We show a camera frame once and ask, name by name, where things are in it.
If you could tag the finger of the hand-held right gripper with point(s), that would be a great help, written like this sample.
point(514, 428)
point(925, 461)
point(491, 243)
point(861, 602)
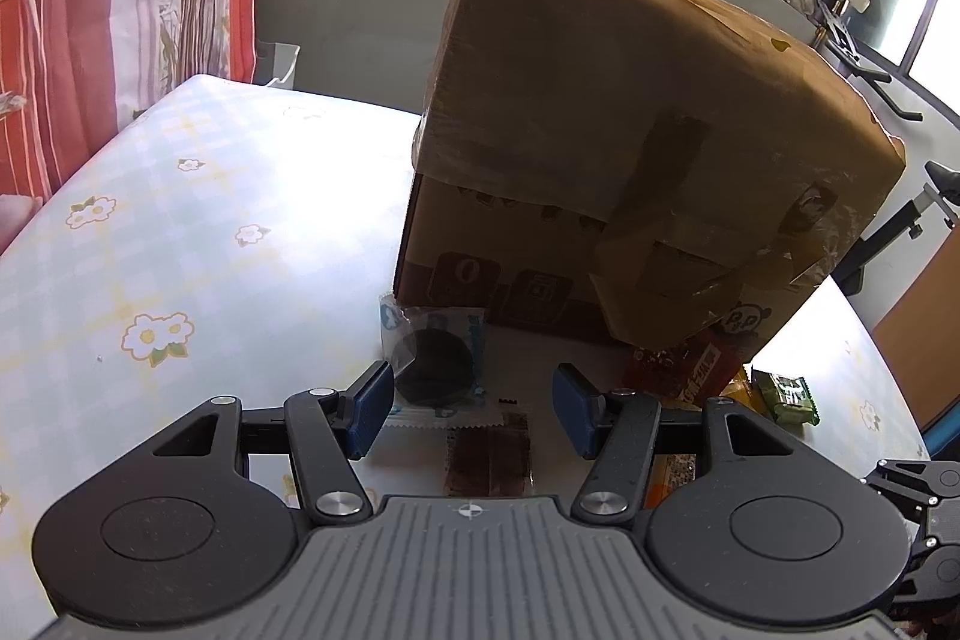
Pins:
point(934, 561)
point(911, 479)

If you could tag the clear round dark cookie packet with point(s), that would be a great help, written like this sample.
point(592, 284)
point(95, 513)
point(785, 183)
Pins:
point(435, 362)

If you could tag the cardboard box with plastic liner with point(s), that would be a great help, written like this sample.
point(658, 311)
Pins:
point(600, 123)

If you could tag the small white container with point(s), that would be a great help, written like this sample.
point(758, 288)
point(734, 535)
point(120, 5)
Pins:
point(279, 64)

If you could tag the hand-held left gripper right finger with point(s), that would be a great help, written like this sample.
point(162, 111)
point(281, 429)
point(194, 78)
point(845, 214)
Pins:
point(574, 411)

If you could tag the green snack packet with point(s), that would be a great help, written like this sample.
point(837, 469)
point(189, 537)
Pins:
point(787, 396)

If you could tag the brown wooden board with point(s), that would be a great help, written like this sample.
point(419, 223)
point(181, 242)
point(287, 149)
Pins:
point(926, 332)

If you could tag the printed curtain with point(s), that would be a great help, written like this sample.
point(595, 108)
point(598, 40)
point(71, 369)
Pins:
point(90, 10)

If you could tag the yellow snack packet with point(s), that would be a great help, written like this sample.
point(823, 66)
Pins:
point(739, 387)

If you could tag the clear brown snack packet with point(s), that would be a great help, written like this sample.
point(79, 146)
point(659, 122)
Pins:
point(487, 456)

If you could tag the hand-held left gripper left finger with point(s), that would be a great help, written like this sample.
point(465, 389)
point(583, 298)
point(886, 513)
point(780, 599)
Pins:
point(373, 411)

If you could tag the black exercise bike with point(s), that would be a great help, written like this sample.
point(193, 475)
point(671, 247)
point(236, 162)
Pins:
point(941, 179)

